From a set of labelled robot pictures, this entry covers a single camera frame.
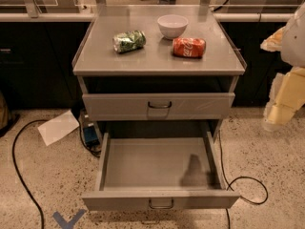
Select green crushed soda can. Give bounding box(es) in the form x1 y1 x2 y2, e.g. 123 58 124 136
112 30 146 53

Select grey drawer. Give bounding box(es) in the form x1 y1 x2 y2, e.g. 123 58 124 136
83 93 234 121
82 133 240 211

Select blue power box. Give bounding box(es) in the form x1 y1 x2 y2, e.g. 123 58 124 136
83 126 99 147

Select white paper sheet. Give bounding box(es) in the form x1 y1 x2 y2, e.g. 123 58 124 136
38 111 79 146

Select blue tape floor mark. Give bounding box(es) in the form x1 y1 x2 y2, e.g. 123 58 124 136
51 208 88 229

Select black cable left floor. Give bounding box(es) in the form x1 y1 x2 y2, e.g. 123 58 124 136
11 118 49 229

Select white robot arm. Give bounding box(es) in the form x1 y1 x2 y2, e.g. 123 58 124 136
260 4 305 132

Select grey drawer cabinet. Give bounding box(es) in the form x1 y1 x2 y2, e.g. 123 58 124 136
73 6 245 133

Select white ceramic bowl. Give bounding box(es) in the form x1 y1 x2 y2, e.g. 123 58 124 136
157 14 189 39

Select red cola can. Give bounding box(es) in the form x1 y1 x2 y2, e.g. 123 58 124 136
173 38 206 58

